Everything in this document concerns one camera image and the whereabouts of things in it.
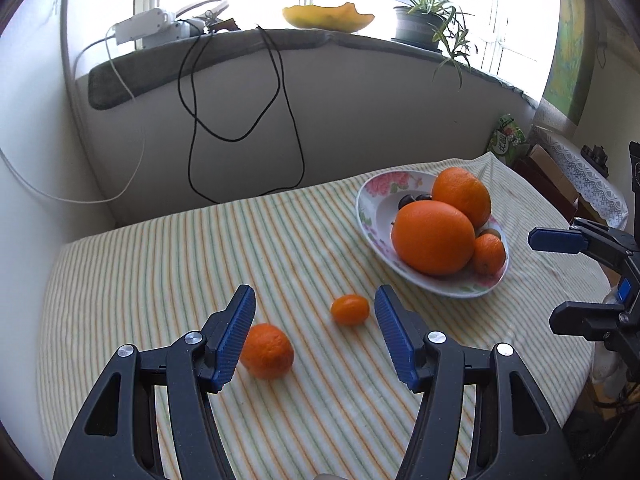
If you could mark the wall map poster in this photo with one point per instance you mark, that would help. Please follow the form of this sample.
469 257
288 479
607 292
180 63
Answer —
570 60

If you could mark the small kumquat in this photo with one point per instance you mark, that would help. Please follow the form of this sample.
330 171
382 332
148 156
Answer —
350 310

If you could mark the large orange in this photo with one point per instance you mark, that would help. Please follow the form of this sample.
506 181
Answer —
432 240

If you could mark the small dark object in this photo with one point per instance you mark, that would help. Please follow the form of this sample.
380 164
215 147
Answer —
595 155

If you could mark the yellow bowl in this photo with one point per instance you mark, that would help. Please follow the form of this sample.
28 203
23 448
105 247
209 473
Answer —
325 20

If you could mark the potted spider plant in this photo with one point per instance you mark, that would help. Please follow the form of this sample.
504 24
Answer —
415 25

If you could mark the tangerine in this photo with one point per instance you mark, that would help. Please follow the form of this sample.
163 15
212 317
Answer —
270 352
490 256

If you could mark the dark plums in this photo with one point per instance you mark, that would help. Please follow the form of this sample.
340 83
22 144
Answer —
405 202

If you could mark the striped tablecloth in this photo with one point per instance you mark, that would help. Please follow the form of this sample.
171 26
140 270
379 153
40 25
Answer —
200 250

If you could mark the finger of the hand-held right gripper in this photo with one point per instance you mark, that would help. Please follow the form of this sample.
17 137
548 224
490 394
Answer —
585 319
555 240

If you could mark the medium oval orange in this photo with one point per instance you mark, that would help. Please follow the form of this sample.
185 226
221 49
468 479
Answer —
465 192

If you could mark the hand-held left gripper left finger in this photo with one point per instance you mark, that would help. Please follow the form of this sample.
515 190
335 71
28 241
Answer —
232 341

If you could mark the cardboard box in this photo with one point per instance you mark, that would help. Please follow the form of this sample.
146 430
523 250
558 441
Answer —
542 160

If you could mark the white power strip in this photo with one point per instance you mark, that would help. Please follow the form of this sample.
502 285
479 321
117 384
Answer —
142 25

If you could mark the green printed bag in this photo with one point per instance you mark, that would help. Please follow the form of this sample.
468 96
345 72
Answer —
507 140

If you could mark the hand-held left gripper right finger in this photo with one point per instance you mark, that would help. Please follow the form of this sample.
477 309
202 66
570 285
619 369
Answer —
396 340

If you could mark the floral white plate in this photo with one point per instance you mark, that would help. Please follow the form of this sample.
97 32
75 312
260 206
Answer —
382 220

